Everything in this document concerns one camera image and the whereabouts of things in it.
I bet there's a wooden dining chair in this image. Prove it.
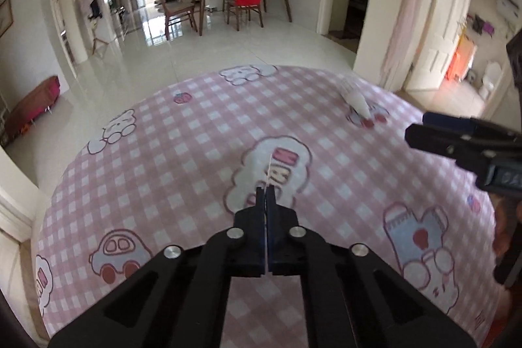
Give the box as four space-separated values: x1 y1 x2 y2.
157 0 197 41

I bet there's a white cabinet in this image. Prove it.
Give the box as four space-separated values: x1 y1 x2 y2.
328 0 351 35

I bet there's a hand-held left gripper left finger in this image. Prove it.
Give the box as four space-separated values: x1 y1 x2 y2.
49 187 268 348

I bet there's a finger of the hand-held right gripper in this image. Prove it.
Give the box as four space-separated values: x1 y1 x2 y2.
422 112 522 145
405 123 507 170

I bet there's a thin white card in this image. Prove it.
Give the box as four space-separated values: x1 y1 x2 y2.
263 153 274 277

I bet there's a person's right hand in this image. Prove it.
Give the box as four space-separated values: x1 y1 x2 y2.
491 199 522 256

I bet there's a wooden chair with red shirt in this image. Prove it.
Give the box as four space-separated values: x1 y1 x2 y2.
222 0 267 32

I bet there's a wooden tripod stand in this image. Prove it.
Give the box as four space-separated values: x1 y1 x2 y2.
90 16 111 56

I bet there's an orange hanging cloth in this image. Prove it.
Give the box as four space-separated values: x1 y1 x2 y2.
444 34 478 82

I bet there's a crumpled white wrapper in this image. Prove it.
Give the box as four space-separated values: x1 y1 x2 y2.
340 77 374 119

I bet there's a small framed wall picture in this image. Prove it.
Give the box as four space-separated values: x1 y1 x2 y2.
0 0 14 37

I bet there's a pink checked tablecloth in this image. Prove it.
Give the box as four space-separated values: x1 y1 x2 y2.
35 65 510 348

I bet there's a pink padded bench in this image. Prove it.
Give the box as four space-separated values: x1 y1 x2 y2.
6 76 61 137

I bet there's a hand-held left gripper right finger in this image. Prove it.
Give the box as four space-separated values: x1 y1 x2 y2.
266 187 478 348

